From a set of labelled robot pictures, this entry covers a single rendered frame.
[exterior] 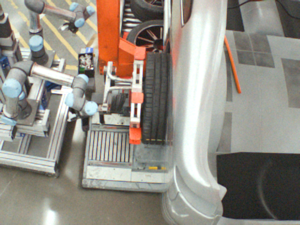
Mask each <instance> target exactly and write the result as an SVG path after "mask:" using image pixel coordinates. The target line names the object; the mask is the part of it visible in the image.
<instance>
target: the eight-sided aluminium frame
mask: <svg viewBox="0 0 300 225"><path fill-rule="evenodd" d="M143 64H144V61H143V60H138V59H135V60H134V64H133V68H134V70H133V84H132V92H142V86H143V85H142V77H143ZM137 68H139V69H140V77H139V84H136V74H137ZM140 107H141V104H138V105H137V106H136V107H134V103H132V106H131V117H130V124H131V128H139V124H140ZM134 108H138V111H137V115H136V114H134Z"/></svg>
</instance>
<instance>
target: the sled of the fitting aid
mask: <svg viewBox="0 0 300 225"><path fill-rule="evenodd" d="M131 172H138V173H158V174H161V164H160V163H141V162H136V144H133V150H132V167H131Z"/></svg>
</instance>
